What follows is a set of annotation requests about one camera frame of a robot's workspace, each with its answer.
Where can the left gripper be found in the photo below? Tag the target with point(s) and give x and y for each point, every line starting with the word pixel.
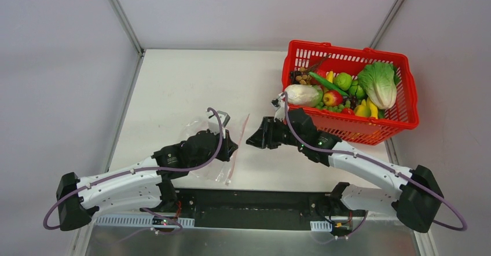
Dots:
pixel 223 146

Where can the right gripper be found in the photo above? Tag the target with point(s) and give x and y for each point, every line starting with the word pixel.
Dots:
pixel 269 133

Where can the clear zip top bag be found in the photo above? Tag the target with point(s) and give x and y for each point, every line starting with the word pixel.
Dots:
pixel 219 171

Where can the white green napa cabbage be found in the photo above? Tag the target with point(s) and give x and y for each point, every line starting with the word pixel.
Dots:
pixel 304 95

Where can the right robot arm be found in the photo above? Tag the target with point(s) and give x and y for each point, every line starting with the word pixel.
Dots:
pixel 411 195

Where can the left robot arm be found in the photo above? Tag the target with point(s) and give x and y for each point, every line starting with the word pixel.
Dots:
pixel 146 184

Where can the dark purple grape bunch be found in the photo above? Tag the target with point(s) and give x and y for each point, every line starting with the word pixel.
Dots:
pixel 296 77

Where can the red apple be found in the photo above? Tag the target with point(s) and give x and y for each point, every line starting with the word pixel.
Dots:
pixel 332 98

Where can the green grape bunch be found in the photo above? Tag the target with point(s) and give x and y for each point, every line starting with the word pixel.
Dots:
pixel 343 107

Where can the light green lime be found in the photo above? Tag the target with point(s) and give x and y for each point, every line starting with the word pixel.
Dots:
pixel 343 81

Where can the red plastic basket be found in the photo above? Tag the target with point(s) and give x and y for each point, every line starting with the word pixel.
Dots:
pixel 402 116

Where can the dark green pepper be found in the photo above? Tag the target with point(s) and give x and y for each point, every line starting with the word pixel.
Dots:
pixel 356 90

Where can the yellow banana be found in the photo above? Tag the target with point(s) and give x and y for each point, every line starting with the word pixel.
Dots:
pixel 373 109

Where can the large green lettuce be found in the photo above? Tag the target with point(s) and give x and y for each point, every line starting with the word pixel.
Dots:
pixel 379 80

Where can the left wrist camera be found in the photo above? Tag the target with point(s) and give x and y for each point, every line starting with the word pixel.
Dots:
pixel 217 123

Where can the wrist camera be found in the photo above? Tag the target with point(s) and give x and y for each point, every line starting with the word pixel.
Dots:
pixel 217 123
pixel 279 106

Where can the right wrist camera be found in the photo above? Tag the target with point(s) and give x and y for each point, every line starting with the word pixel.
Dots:
pixel 279 106

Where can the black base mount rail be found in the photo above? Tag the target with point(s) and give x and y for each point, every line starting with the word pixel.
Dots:
pixel 235 209

